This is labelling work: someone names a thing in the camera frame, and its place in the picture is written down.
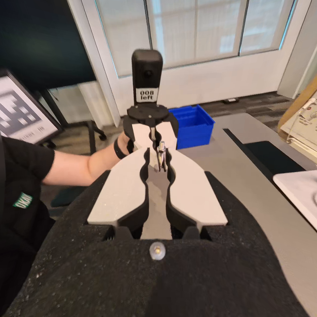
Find black monitor stand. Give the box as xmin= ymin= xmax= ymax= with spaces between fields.
xmin=37 ymin=86 xmax=107 ymax=156

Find steel bolt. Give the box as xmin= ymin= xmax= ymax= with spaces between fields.
xmin=157 ymin=140 xmax=167 ymax=173

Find large paned window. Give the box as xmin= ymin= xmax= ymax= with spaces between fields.
xmin=95 ymin=0 xmax=298 ymax=79

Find printed instruction sheet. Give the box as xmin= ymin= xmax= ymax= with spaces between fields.
xmin=280 ymin=93 xmax=317 ymax=151

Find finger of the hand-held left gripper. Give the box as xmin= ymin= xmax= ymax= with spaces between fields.
xmin=131 ymin=124 xmax=156 ymax=149
xmin=156 ymin=122 xmax=178 ymax=150

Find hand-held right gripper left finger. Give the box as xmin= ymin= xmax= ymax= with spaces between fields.
xmin=87 ymin=148 xmax=151 ymax=233

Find blue plastic bin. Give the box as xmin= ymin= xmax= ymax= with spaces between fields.
xmin=168 ymin=104 xmax=215 ymax=150

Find person's left forearm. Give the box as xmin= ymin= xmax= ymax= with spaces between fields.
xmin=42 ymin=146 xmax=122 ymax=187

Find teal office chair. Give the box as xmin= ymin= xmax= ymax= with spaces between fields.
xmin=50 ymin=185 xmax=87 ymax=209

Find large black monitor screen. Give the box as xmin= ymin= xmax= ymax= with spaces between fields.
xmin=0 ymin=0 xmax=97 ymax=92

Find person's black shirt torso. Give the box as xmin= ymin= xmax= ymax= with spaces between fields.
xmin=0 ymin=136 xmax=56 ymax=317

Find black wrist watch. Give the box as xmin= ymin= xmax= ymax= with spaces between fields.
xmin=113 ymin=138 xmax=126 ymax=159

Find wire page holder clip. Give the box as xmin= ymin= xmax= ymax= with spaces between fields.
xmin=287 ymin=98 xmax=317 ymax=144

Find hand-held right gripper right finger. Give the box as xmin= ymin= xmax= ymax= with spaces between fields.
xmin=165 ymin=148 xmax=228 ymax=233

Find person's left hand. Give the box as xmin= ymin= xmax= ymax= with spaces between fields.
xmin=117 ymin=132 xmax=135 ymax=159

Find framed marker sign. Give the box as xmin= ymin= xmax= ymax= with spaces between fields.
xmin=0 ymin=70 xmax=63 ymax=145

